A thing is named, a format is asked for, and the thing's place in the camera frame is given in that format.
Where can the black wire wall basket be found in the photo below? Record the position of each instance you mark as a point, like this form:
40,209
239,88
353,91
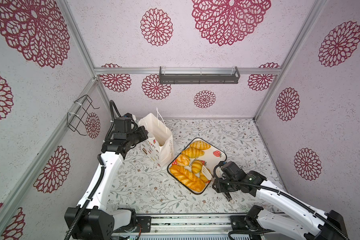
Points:
75,119

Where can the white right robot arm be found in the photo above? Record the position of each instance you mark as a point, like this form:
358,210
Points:
301,222

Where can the top fake croissant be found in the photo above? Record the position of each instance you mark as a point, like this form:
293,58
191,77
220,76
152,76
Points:
200,145

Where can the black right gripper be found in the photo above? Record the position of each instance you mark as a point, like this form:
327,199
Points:
217,185

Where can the left round fake bun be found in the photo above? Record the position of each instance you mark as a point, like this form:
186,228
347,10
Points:
183,160

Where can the fake croissant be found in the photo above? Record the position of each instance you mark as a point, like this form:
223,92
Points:
193,153
200,145

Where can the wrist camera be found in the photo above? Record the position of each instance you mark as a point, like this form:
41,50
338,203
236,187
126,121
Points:
131,116
232,172

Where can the white paper gift bag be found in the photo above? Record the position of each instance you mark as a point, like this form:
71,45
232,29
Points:
159,146

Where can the striped fake bun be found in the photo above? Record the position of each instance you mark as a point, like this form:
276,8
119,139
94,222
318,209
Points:
196,166
204,178

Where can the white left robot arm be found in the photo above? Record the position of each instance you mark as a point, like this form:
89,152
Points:
102,186

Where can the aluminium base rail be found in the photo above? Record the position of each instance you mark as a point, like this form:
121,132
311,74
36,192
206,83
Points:
182,225

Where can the middle fake croissant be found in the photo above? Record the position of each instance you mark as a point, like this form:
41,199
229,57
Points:
193,153

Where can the long braided fake bread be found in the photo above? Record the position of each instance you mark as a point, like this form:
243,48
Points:
187,178

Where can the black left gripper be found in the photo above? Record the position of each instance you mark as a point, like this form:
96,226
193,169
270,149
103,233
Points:
143,133

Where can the white slotted serving tongs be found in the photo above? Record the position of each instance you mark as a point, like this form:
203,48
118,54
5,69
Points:
206,173

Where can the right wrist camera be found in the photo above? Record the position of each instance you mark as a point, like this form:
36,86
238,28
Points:
232,172

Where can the black overhead light bar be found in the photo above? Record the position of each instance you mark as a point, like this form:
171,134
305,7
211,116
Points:
199,78

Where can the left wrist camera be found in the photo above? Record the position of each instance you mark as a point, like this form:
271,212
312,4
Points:
131,116

